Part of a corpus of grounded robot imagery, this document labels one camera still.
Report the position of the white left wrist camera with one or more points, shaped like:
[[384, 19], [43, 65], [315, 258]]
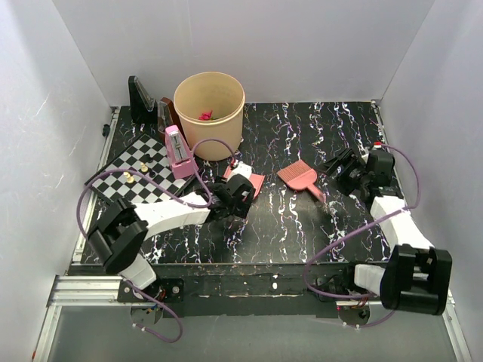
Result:
[[241, 169]]

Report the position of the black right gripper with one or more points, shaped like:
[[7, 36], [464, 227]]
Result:
[[348, 161]]

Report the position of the pink hand brush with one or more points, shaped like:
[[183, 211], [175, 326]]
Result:
[[299, 176]]

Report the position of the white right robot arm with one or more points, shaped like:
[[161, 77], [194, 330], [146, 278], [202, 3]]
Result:
[[416, 278]]

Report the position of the black white chessboard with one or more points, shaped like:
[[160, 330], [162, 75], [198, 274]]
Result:
[[153, 154]]

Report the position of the black metronome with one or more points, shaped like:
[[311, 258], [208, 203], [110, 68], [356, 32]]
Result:
[[143, 107]]

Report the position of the pink dustpan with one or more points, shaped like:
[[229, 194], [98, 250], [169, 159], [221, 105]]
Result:
[[255, 179]]

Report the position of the cream chess piece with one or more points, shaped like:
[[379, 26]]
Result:
[[143, 168]]

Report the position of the magenta paper scrap left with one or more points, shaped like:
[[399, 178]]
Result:
[[206, 116]]

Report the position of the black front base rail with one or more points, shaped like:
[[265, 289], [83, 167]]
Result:
[[255, 289]]

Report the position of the brown metronome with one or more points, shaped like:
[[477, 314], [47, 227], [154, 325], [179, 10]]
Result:
[[167, 115]]

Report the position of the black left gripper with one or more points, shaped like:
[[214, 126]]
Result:
[[241, 209]]

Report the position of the white chess piece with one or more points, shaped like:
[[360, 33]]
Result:
[[129, 177]]

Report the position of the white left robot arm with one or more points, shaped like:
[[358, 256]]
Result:
[[118, 235]]

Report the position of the beige plastic bucket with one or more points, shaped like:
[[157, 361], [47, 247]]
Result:
[[217, 92]]

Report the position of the pink metronome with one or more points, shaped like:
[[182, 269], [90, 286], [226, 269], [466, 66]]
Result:
[[179, 154]]

